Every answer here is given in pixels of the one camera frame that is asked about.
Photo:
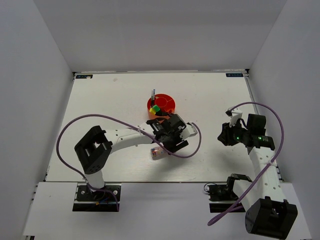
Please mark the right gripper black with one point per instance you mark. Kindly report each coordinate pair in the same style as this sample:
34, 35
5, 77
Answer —
225, 135

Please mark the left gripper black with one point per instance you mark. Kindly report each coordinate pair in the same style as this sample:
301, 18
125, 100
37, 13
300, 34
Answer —
175, 147

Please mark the pink capped eraser bottle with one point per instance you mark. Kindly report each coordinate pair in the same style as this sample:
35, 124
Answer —
157, 153

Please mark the orange round organizer container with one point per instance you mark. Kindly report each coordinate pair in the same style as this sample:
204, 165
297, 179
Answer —
165, 102

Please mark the green black highlighter marker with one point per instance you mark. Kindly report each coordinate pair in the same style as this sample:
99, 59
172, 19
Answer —
154, 109

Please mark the blue pen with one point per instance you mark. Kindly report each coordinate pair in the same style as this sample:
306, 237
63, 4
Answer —
153, 92

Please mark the black handled scissors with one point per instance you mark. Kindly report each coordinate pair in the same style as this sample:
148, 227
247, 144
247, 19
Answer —
164, 114

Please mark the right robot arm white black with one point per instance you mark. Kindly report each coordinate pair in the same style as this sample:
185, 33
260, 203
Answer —
267, 210

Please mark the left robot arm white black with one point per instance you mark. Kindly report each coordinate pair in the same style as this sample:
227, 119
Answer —
95, 147

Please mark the right blue label sticker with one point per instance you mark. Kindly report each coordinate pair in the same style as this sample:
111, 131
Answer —
234, 75

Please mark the blue label sticker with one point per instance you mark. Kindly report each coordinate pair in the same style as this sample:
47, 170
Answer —
84, 76
234, 75

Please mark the left blue label sticker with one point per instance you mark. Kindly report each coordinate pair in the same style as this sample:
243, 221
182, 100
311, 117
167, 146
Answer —
84, 76

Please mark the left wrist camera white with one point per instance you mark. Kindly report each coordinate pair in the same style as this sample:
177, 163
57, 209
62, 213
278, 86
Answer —
189, 131

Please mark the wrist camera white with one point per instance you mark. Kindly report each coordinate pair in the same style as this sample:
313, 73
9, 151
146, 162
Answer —
189, 131
235, 114

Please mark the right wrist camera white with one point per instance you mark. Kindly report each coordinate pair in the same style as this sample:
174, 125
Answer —
235, 114

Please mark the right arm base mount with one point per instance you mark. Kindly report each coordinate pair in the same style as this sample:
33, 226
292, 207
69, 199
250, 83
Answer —
221, 196

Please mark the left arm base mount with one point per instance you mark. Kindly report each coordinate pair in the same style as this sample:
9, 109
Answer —
86, 200

